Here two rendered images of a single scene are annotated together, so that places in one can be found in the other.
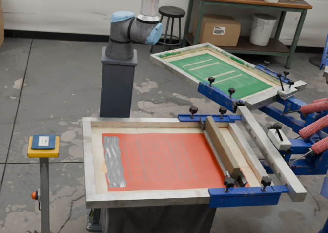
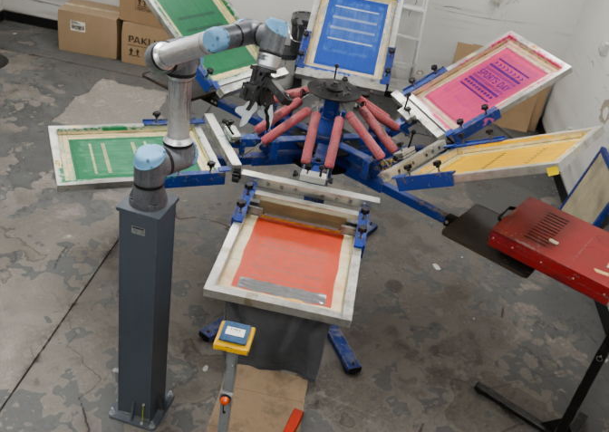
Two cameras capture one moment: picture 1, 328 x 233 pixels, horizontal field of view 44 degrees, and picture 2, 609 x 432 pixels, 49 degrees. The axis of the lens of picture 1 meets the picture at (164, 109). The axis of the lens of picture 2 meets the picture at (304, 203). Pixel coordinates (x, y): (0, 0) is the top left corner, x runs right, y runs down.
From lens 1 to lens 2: 2.38 m
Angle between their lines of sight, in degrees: 60
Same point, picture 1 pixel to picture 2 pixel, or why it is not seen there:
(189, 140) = (267, 231)
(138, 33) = (183, 163)
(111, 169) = (299, 296)
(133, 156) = (280, 275)
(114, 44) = (157, 191)
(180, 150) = (282, 243)
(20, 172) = not seen: outside the picture
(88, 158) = (286, 303)
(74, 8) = not seen: outside the picture
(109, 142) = (252, 284)
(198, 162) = (304, 239)
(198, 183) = (333, 251)
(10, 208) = not seen: outside the picture
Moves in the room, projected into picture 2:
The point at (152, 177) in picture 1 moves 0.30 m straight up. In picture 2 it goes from (317, 274) to (330, 216)
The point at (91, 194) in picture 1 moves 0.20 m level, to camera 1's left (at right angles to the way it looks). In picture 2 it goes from (342, 315) to (322, 347)
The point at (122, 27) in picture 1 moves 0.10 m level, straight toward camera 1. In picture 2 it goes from (164, 167) to (188, 174)
